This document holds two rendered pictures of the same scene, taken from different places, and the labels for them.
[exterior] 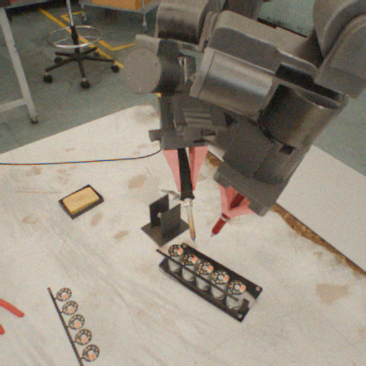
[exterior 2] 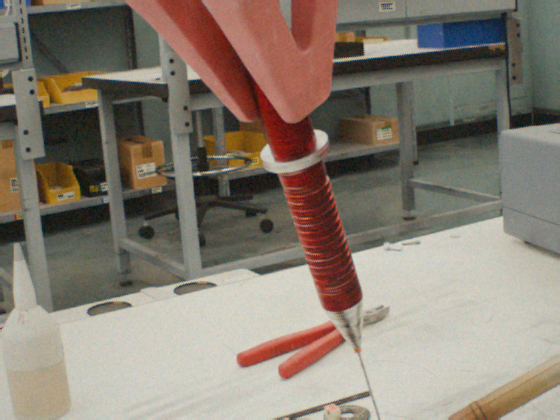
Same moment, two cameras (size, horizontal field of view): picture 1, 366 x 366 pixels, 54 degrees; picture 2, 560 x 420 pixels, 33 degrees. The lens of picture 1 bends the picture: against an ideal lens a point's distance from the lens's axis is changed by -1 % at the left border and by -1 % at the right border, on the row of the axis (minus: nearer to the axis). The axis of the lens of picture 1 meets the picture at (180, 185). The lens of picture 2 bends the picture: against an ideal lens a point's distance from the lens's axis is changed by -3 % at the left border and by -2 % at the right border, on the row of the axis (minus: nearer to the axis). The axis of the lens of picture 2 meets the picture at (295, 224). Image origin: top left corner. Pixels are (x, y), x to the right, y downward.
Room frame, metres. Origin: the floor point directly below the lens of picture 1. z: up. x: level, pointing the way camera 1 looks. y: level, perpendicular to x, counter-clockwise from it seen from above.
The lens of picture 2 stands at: (0.34, -0.28, 0.97)
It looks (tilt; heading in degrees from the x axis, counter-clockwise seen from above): 14 degrees down; 96
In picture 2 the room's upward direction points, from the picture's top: 4 degrees counter-clockwise
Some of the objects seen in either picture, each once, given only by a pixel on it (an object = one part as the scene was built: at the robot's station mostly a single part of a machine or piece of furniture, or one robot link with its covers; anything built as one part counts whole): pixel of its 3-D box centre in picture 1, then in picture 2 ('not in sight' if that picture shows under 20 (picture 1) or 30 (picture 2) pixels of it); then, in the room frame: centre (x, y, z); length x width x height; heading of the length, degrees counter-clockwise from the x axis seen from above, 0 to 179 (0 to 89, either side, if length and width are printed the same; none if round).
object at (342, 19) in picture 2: not in sight; (362, 10); (0.30, 2.80, 0.90); 1.30 x 0.06 x 0.12; 36
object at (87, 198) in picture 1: (81, 200); not in sight; (0.52, 0.20, 0.76); 0.07 x 0.05 x 0.02; 133
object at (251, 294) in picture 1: (209, 280); not in sight; (0.34, -0.05, 0.76); 0.16 x 0.07 x 0.01; 53
